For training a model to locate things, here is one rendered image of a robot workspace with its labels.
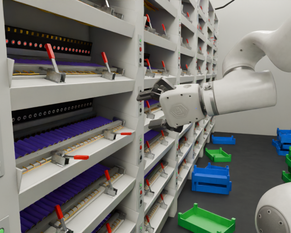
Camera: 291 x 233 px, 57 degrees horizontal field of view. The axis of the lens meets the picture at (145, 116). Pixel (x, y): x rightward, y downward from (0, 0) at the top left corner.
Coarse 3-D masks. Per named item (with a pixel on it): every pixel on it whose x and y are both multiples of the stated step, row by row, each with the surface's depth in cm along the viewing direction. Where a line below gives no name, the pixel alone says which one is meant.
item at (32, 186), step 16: (80, 112) 101; (112, 112) 109; (16, 128) 72; (128, 128) 108; (96, 144) 83; (112, 144) 88; (80, 160) 71; (96, 160) 80; (32, 176) 58; (48, 176) 59; (64, 176) 65; (32, 192) 55; (48, 192) 61
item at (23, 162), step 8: (104, 128) 93; (112, 128) 99; (80, 136) 80; (88, 136) 83; (96, 136) 87; (56, 144) 70; (64, 144) 72; (72, 144) 75; (40, 152) 64; (48, 152) 66; (16, 160) 58; (24, 160) 59; (32, 160) 61; (40, 160) 64; (32, 168) 59
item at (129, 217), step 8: (120, 208) 115; (128, 208) 114; (112, 216) 110; (120, 216) 113; (128, 216) 114; (136, 216) 113; (104, 224) 104; (112, 224) 107; (120, 224) 109; (128, 224) 112; (96, 232) 100; (104, 232) 101; (112, 232) 104; (120, 232) 106; (128, 232) 107
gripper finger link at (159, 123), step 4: (152, 120) 76; (156, 120) 75; (160, 120) 74; (164, 120) 74; (152, 124) 74; (156, 124) 73; (160, 124) 73; (152, 128) 74; (156, 128) 74; (168, 128) 74; (172, 128) 73
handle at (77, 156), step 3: (63, 153) 65; (63, 156) 65; (66, 156) 65; (69, 156) 65; (72, 156) 65; (75, 156) 64; (78, 156) 64; (81, 156) 63; (84, 156) 63; (87, 156) 63; (84, 159) 63
